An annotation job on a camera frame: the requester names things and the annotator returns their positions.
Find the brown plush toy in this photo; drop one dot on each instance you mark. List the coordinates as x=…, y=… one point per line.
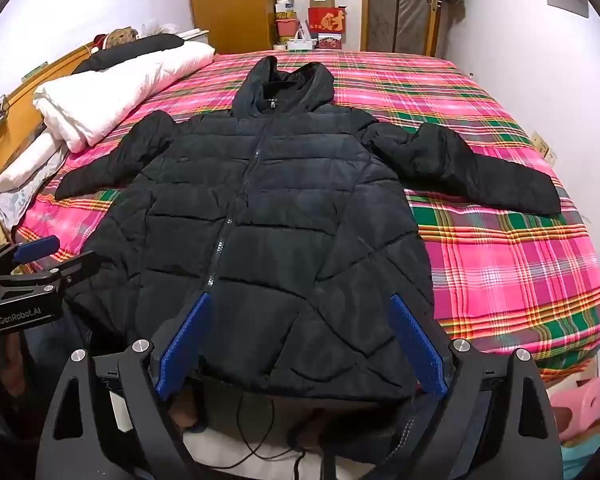
x=122, y=37

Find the black pillow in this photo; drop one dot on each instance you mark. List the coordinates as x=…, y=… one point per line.
x=130, y=50

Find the wooden bed headboard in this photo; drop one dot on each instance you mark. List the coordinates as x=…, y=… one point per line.
x=10, y=125

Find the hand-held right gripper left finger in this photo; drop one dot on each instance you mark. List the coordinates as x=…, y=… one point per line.
x=185, y=340

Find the pink stool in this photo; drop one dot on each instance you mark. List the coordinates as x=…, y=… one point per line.
x=580, y=400

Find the wall socket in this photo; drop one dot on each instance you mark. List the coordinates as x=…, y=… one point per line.
x=542, y=147

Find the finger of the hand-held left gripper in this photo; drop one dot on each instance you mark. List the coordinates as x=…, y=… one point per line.
x=80, y=266
x=35, y=249

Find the white tote bag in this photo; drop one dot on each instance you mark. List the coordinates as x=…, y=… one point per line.
x=300, y=42

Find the pink long pillow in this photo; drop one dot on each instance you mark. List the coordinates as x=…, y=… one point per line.
x=25, y=165

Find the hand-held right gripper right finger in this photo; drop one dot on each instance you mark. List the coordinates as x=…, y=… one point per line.
x=420, y=345

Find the red gift box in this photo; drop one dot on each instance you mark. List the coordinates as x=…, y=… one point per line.
x=327, y=21

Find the grey paw-print pillow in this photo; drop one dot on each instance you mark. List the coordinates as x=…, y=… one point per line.
x=10, y=205

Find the white duvet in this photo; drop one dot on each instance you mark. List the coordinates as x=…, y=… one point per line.
x=120, y=90

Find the black puffer jacket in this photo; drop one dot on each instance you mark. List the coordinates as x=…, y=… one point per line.
x=290, y=200

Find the pink plaid bed sheet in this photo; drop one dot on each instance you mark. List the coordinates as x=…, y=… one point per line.
x=505, y=270

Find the pink storage bin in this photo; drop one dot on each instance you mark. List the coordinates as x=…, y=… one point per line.
x=287, y=26

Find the red and white box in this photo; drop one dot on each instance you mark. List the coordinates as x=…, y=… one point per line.
x=330, y=41

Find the clear plastic bag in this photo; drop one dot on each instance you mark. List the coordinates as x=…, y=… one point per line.
x=165, y=29

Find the green paper strip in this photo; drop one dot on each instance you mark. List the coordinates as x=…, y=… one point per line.
x=35, y=71

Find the wooden wardrobe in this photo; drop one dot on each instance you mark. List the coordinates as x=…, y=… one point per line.
x=230, y=5

